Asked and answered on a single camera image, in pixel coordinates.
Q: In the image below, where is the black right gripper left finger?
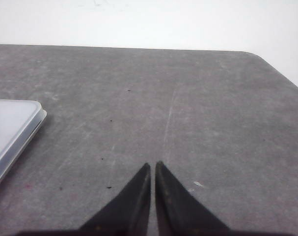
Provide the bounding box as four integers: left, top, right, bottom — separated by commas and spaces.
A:
80, 163, 151, 233

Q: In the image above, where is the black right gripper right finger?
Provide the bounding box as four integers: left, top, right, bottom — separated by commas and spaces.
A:
155, 161, 230, 233

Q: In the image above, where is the silver digital kitchen scale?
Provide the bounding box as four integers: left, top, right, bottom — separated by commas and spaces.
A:
0, 99, 47, 183

